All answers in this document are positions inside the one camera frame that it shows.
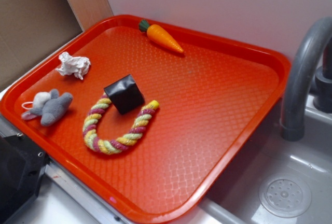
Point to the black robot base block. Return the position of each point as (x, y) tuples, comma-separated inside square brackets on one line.
[(22, 167)]

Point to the crumpled white paper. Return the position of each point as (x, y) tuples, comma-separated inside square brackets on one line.
[(76, 66)]

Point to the orange plastic tray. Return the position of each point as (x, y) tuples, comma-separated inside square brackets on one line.
[(212, 97)]

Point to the black wrapped block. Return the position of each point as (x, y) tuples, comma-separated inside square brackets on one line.
[(125, 94)]

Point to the orange toy carrot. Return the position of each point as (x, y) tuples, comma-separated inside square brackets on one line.
[(160, 36)]

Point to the grey plush mouse toy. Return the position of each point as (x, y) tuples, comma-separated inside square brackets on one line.
[(49, 106)]

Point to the grey toy faucet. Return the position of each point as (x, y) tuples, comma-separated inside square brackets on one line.
[(308, 58)]

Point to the grey toy sink basin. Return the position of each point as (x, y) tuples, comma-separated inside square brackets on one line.
[(272, 180)]

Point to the brown cardboard panel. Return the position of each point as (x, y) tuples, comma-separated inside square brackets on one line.
[(30, 31)]

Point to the multicolour twisted rope toy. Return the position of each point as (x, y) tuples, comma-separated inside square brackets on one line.
[(120, 144)]

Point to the dark grey faucet handle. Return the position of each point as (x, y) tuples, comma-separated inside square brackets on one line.
[(322, 101)]

